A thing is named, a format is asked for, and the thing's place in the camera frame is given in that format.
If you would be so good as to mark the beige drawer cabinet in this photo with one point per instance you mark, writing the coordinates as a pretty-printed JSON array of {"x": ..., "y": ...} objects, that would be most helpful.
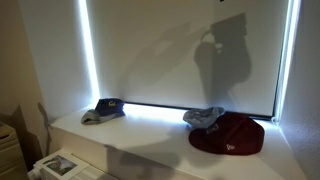
[{"x": 10, "y": 150}]

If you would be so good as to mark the maroon baseball cap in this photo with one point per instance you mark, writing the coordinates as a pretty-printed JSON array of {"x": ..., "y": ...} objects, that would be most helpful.
[{"x": 233, "y": 136}]

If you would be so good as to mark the black blind bottom bar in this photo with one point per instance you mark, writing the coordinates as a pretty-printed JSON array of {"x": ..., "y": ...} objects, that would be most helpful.
[{"x": 166, "y": 107}]

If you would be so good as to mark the navy cap with yellow logo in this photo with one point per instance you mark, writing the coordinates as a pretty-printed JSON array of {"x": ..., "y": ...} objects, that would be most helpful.
[{"x": 110, "y": 106}]

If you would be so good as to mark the light grey cap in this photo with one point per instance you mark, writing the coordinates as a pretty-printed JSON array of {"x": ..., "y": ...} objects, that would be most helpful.
[{"x": 90, "y": 117}]

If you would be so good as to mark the white roller blind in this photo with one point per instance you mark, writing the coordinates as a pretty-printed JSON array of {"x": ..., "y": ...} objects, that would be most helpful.
[{"x": 150, "y": 50}]

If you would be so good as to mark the blue-grey cap with emblem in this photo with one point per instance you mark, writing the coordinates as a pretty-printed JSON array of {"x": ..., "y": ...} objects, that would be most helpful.
[{"x": 200, "y": 117}]

